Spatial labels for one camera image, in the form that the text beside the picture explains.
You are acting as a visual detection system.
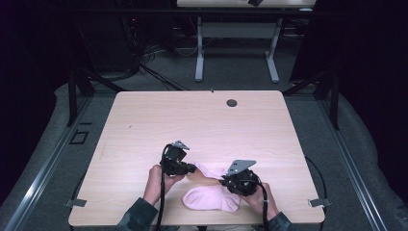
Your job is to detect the black floor cables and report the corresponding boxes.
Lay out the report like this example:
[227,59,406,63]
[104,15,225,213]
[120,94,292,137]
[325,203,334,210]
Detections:
[138,63,191,92]

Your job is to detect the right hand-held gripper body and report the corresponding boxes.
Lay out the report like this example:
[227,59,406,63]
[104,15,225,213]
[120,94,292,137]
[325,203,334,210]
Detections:
[222,159,262,197]

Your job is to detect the aluminium floor rail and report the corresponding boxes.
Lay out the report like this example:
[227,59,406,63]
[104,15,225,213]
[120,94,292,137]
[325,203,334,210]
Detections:
[315,98,390,231]
[2,95,94,231]

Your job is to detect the white desk with metal legs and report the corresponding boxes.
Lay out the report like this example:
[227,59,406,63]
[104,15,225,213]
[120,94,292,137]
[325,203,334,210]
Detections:
[176,0,318,84]

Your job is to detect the black horizontal frame bar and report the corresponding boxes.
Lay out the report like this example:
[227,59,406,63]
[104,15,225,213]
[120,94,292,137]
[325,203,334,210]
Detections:
[64,8,321,17]

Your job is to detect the thin black cable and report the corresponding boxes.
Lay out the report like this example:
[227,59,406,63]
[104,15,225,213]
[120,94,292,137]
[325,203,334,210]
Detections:
[70,172,87,206]
[303,155,329,200]

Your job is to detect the tangle of cables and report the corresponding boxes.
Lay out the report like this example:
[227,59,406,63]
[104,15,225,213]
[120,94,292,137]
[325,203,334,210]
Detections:
[140,43,168,65]

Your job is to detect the person's left hand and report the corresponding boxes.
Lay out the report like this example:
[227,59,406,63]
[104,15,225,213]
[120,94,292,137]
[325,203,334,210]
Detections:
[142,164,186,207]

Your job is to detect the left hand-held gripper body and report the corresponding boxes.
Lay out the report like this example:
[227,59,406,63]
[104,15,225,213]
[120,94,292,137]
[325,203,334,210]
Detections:
[159,140,191,177]

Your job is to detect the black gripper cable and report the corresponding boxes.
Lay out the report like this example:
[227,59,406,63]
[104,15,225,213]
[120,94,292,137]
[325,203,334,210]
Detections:
[255,181,271,231]
[155,143,172,231]

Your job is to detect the pink sock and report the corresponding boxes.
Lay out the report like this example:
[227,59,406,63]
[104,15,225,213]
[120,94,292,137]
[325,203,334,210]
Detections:
[191,161,230,181]
[181,185,242,214]

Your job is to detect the person's right hand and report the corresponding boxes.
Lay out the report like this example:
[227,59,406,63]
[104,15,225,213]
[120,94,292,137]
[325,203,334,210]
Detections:
[240,182,280,221]

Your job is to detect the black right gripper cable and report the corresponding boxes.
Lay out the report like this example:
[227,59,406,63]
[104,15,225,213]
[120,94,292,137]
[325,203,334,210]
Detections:
[255,181,271,231]

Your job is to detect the black metal stand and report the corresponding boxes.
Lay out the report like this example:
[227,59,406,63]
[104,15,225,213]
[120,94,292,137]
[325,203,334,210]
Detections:
[282,67,342,131]
[65,62,127,128]

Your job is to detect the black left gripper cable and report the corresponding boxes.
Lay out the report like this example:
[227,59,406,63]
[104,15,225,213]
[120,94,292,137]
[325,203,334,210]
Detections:
[155,143,172,231]

